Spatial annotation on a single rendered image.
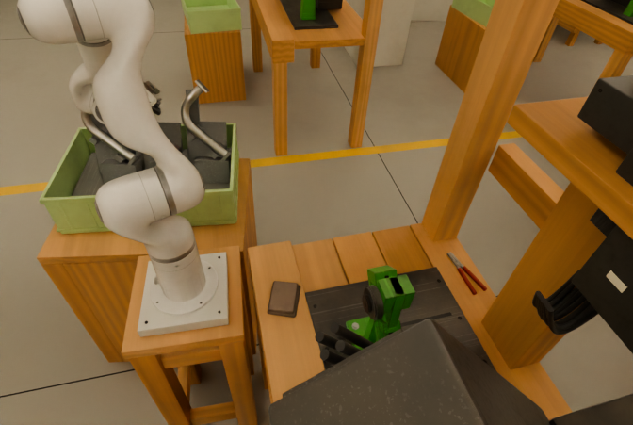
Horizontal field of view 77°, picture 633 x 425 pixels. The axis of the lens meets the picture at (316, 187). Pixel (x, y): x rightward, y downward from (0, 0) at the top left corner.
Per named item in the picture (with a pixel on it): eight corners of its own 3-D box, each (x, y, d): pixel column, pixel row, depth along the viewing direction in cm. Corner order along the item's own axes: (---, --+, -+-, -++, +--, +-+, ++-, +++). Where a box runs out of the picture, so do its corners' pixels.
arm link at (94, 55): (34, 31, 92) (74, 117, 118) (105, 47, 94) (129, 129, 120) (52, 8, 97) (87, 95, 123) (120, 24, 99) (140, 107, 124)
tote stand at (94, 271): (108, 362, 185) (35, 257, 132) (136, 270, 223) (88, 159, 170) (255, 354, 191) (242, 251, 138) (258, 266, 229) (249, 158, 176)
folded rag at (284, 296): (273, 284, 116) (273, 277, 114) (300, 287, 116) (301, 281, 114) (267, 315, 109) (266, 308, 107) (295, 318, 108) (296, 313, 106)
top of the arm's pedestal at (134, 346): (124, 360, 107) (120, 352, 104) (140, 263, 130) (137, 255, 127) (245, 341, 112) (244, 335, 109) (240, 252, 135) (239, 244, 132)
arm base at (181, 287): (141, 315, 109) (121, 273, 97) (161, 259, 123) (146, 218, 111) (211, 316, 109) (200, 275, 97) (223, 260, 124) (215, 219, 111)
